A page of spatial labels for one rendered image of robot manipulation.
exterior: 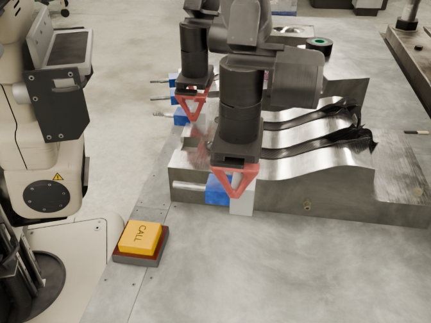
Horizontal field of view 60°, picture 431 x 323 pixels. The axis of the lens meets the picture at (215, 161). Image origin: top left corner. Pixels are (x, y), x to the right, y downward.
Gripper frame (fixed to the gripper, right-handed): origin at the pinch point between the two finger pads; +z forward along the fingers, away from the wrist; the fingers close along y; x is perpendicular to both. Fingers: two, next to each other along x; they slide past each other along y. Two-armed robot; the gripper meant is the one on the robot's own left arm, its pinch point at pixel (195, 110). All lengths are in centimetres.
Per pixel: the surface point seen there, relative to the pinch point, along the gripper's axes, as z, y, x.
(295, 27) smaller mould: 4, 78, -24
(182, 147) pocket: 3.9, -9.7, 1.1
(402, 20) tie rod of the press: 8, 109, -71
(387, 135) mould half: 4.5, 4.3, -44.0
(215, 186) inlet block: -4.3, -30.0, -9.5
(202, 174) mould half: 2.8, -19.1, -5.2
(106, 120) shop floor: 92, 134, 94
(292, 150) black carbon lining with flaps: 1.5, -9.9, -22.0
